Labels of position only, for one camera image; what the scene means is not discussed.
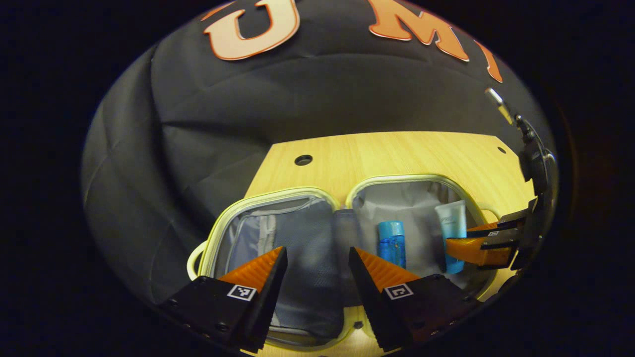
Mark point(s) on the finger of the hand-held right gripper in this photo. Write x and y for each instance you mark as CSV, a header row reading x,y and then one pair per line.
x,y
476,251
511,223

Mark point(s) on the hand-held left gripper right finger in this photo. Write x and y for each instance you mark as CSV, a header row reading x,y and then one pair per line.
x,y
369,297

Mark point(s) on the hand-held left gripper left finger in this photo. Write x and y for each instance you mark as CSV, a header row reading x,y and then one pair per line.
x,y
270,292

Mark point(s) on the translucent blue skin care tube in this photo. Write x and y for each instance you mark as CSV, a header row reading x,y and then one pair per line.
x,y
452,218

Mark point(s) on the blue skin care bottle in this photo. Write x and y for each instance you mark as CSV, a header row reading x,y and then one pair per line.
x,y
392,245

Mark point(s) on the pale yellow suitcase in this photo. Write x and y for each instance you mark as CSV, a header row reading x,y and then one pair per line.
x,y
312,248

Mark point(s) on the black backdrop cloth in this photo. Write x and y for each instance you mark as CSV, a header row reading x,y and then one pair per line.
x,y
297,99

